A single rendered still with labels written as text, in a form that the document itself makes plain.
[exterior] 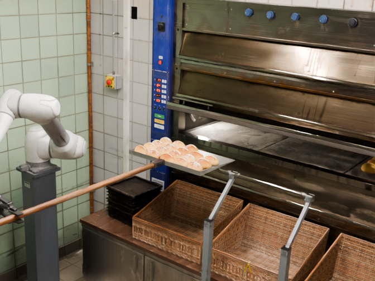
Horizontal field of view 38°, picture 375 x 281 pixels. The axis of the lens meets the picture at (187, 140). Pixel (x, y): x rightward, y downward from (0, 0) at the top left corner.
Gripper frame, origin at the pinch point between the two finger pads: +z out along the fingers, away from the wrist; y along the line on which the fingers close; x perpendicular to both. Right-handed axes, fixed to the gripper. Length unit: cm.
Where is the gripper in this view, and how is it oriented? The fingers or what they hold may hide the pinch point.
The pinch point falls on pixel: (16, 216)
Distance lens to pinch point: 255.5
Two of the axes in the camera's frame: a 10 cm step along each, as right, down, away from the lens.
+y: -0.4, 9.5, 3.1
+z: 7.9, 2.2, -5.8
